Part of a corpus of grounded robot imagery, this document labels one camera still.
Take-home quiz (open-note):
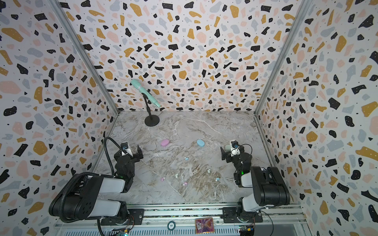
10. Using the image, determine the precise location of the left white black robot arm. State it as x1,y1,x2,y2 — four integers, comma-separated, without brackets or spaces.
49,143,143,224

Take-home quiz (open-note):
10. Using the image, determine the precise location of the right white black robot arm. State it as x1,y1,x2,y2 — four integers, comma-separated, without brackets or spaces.
220,145,290,223

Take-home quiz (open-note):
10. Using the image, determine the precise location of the blue earbud case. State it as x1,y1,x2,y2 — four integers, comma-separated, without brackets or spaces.
197,139,205,147

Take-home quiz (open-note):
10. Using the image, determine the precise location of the pink earbud case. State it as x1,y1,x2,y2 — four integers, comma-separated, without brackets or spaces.
161,139,170,147

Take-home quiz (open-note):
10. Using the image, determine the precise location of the black microphone stand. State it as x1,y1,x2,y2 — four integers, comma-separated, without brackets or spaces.
142,93,160,127

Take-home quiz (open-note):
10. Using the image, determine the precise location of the colourful square card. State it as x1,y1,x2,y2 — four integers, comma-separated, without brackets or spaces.
195,217,215,234

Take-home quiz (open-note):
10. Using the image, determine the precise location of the round black white button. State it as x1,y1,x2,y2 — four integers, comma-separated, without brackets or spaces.
167,221,176,231

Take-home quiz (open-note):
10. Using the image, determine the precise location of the mint green microphone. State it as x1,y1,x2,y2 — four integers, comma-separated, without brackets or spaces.
131,79,161,108

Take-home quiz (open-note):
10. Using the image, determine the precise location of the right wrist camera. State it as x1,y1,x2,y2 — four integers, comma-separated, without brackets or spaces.
230,140,240,157

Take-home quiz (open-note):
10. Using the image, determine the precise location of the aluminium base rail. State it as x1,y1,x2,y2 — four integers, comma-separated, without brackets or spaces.
51,203,311,236

